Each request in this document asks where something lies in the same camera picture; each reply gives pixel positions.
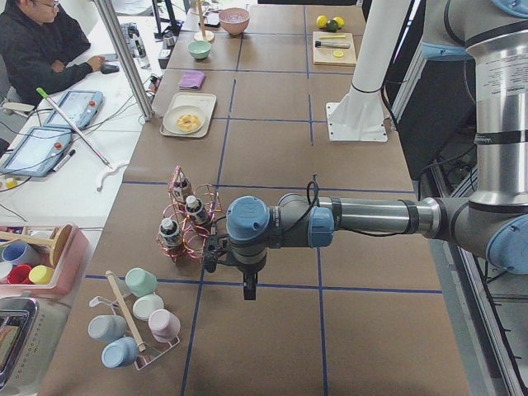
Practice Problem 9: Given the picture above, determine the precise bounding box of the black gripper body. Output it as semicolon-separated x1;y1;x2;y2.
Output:
204;233;264;285

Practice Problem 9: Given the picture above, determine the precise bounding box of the tea bottle rack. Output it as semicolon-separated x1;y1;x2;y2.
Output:
170;172;193;204
185;195;210;225
159;218;182;248

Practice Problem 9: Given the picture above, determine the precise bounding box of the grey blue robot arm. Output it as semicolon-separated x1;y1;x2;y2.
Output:
202;1;527;300

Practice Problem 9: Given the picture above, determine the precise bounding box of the tea bottle bottom rack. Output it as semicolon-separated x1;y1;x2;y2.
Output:
159;218;182;248

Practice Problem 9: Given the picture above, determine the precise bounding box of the tea bottle top rack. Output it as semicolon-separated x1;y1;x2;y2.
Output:
170;172;193;204

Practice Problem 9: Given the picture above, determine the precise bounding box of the beige serving tray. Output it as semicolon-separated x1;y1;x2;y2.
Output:
159;92;216;139

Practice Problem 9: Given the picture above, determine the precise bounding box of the mint green cup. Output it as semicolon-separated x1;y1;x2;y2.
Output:
125;267;158;298

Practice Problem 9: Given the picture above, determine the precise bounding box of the white cup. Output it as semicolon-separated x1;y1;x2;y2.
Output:
133;293;164;321

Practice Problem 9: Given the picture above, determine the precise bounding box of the pink cup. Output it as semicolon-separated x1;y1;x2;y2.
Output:
148;309;181;342

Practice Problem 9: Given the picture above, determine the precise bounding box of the glazed donut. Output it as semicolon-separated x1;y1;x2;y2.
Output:
177;114;201;133

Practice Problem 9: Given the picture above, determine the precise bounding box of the white grabber stick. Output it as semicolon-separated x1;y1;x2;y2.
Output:
36;87;130;192

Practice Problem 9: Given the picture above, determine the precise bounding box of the cream plate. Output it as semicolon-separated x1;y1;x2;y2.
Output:
163;105;206;134

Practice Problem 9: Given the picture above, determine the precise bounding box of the grey cup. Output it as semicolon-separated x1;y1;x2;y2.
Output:
87;315;127;343

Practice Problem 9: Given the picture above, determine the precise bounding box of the pink storage bin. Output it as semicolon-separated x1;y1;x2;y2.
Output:
1;224;89;297

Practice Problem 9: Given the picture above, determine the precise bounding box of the light blue cup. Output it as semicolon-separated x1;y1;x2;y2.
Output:
101;337;139;369

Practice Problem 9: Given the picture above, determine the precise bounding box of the purple folded cloth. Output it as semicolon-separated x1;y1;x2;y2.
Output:
178;70;205;90

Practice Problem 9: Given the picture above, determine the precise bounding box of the black marker pen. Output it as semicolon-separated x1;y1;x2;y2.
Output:
52;149;76;172

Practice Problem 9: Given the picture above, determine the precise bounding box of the upper teach pendant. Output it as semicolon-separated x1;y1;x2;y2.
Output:
56;90;104;130

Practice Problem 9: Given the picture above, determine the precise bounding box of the teach pendant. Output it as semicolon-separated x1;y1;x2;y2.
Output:
56;90;104;130
1;126;73;177

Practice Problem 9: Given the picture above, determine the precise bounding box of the mint green bowl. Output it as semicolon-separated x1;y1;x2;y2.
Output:
187;40;212;60

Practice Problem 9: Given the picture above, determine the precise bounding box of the lower teach pendant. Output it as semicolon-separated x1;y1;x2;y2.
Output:
1;126;73;177

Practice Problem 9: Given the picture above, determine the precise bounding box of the silver toaster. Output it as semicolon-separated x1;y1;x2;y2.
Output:
1;296;68;395

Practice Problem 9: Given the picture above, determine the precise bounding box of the black computer mouse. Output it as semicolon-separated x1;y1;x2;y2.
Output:
101;64;120;74

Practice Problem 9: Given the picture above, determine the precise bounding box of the wooden mug tree stand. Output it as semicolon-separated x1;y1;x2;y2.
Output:
194;0;215;43

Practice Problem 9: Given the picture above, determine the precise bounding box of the steel black muddler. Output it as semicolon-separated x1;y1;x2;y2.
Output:
314;40;351;49

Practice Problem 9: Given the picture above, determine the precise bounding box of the pink bowl with ice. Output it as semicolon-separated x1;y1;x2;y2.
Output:
219;7;250;35

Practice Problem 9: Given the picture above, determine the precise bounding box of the wooden cutting board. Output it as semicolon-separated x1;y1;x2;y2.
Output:
312;31;356;66

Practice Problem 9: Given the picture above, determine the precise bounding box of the green lime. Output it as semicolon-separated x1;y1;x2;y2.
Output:
326;20;339;32

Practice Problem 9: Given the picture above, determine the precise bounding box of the left yellow lemon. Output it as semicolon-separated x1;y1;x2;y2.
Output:
316;15;328;29

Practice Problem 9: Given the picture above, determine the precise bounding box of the yellow lemon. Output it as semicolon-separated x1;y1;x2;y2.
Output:
316;15;328;29
333;16;345;30

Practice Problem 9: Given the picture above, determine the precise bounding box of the right yellow lemon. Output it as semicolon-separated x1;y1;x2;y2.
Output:
333;16;345;30

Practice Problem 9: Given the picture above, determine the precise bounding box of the person in black hoodie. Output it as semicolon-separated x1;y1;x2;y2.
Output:
1;1;106;106

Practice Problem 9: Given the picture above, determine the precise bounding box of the copper wire bottle rack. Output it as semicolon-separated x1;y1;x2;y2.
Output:
156;166;222;263

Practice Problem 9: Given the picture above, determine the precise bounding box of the wooden wire cup rack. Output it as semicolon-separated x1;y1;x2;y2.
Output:
88;271;181;371

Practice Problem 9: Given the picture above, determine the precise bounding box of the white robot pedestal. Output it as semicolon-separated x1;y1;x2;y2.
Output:
327;0;412;142

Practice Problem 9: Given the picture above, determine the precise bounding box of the aluminium frame post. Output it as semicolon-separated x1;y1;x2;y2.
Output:
94;0;154;121

